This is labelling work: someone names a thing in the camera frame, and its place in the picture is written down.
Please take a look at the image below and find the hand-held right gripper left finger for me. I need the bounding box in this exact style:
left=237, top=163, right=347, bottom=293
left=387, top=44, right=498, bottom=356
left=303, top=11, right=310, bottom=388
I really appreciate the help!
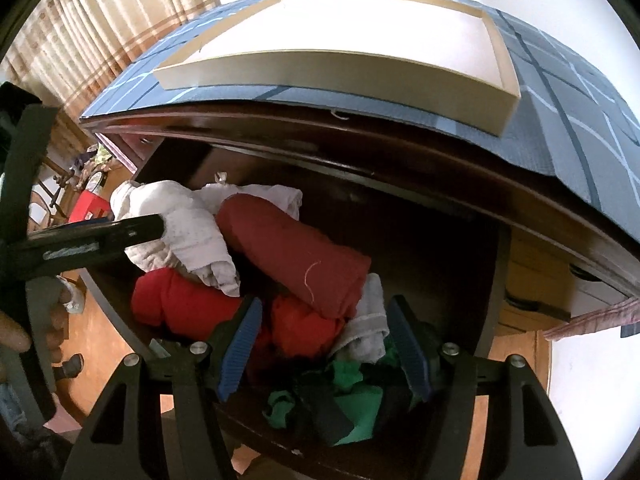
left=60, top=296, right=264, bottom=480

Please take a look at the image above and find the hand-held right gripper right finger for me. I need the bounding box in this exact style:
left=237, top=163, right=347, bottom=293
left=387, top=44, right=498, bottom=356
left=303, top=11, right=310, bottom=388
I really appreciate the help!
left=387, top=294, right=583, bottom=480

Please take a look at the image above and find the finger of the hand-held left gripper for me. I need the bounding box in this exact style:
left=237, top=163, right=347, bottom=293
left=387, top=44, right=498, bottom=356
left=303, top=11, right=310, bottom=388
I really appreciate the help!
left=114, top=213, right=167, bottom=252

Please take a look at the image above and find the grey striped underwear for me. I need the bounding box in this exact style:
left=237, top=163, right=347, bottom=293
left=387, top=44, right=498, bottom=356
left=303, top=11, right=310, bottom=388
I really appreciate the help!
left=329, top=272, right=392, bottom=364

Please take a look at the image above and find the orange red underwear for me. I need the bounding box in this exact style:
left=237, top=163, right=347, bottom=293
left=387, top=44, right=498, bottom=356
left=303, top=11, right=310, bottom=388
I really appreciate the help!
left=270, top=294, right=347, bottom=362

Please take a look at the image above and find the bright red underwear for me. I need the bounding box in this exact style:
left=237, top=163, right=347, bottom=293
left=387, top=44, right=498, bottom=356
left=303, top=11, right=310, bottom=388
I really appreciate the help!
left=132, top=267, right=251, bottom=342

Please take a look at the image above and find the green and black underwear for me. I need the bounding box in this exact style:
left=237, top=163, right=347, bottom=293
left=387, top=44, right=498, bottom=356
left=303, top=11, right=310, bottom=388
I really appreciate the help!
left=264, top=349, right=417, bottom=447

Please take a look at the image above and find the dark wooden drawer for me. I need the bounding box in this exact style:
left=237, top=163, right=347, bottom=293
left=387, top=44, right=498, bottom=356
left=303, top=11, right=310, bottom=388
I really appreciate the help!
left=80, top=137, right=512, bottom=480

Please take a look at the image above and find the maroon underwear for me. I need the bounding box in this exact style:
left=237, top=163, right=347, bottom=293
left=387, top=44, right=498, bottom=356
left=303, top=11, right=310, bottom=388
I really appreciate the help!
left=215, top=195, right=372, bottom=319

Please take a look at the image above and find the pale lilac underwear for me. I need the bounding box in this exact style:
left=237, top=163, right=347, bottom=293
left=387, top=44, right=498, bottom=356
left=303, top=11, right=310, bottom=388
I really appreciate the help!
left=200, top=182, right=304, bottom=222

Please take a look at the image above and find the cream shallow tray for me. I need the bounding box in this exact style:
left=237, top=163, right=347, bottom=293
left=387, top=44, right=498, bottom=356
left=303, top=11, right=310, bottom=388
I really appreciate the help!
left=152, top=0, right=521, bottom=137

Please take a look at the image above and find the wooden side drawer unit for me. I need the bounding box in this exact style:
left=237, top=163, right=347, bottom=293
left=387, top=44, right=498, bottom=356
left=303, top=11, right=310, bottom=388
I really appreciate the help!
left=495, top=227, right=628, bottom=338

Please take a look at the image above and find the person's left hand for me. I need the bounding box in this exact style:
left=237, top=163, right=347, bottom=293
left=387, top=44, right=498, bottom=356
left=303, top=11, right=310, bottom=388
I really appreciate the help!
left=0, top=280, right=69, bottom=366

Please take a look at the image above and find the red plastic stool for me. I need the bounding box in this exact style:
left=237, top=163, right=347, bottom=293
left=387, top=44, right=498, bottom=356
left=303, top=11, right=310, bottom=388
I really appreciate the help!
left=69, top=191, right=114, bottom=224

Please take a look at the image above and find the black shoe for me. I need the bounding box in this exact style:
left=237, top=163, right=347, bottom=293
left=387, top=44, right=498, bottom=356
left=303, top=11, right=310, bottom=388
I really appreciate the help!
left=54, top=353, right=85, bottom=382

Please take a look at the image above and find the beige striped curtain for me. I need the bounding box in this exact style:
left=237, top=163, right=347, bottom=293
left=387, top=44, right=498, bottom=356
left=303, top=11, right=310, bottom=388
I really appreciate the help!
left=0, top=0, right=222, bottom=128

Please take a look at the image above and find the pink striped cloth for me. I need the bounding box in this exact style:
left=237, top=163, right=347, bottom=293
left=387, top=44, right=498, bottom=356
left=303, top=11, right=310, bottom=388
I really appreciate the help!
left=542, top=297, right=640, bottom=342

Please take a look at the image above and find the dark wooden desk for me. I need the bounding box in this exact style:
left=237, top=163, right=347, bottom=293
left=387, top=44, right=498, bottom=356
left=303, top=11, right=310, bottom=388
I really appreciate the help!
left=80, top=102, right=640, bottom=311

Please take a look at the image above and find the blue checked tablecloth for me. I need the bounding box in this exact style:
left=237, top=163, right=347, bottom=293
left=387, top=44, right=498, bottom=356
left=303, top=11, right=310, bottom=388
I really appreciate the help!
left=80, top=0, right=640, bottom=211

